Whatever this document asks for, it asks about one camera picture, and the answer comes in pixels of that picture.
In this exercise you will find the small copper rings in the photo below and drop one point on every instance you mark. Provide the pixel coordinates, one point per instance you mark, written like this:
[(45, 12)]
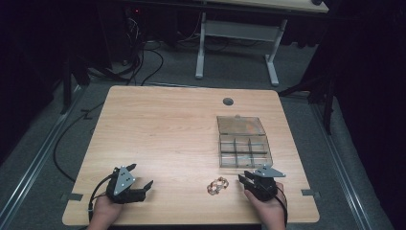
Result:
[(212, 186)]

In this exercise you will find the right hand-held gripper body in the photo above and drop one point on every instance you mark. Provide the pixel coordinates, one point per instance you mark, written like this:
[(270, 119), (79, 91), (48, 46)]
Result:
[(266, 183)]

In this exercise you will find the white metal frame desk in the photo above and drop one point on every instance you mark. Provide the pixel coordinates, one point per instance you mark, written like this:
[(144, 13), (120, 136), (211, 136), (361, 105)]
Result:
[(239, 30)]

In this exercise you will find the clear plastic compartment box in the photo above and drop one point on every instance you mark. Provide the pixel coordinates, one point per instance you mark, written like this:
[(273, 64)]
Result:
[(242, 127)]

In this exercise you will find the black metal stand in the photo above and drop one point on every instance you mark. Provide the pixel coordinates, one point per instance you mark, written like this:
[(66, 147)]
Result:
[(66, 89)]

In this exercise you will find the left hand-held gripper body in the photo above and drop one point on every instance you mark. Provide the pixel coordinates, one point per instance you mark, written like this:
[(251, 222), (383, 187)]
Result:
[(124, 182)]

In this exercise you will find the grey tape strip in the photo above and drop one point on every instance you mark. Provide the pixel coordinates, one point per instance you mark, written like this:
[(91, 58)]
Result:
[(310, 192), (76, 197)]

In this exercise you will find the person's left hand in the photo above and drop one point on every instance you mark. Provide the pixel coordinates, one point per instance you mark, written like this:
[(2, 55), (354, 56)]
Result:
[(103, 211)]

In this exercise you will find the black tripod stand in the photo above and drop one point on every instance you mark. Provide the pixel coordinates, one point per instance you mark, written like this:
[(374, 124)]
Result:
[(328, 105)]

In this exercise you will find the person's right hand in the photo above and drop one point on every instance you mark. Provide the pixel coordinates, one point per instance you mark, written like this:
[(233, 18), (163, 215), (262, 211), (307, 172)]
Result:
[(271, 212)]

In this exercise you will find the metal floor rail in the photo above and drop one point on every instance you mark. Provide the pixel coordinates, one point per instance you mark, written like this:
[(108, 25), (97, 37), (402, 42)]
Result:
[(35, 166), (344, 169)]

